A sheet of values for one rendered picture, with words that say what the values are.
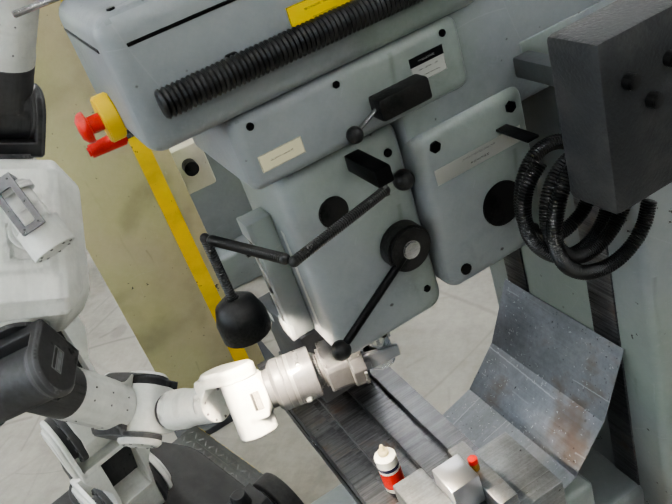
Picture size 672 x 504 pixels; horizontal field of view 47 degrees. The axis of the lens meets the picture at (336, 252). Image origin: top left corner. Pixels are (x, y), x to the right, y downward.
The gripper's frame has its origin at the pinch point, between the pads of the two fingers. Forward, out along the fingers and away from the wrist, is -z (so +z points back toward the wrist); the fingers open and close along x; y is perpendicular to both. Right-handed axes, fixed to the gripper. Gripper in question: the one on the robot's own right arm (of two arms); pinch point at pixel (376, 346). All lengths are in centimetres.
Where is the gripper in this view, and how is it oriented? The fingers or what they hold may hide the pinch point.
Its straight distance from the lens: 128.7
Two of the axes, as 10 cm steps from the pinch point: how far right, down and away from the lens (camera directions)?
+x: -2.4, -4.5, 8.6
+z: -9.3, 3.6, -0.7
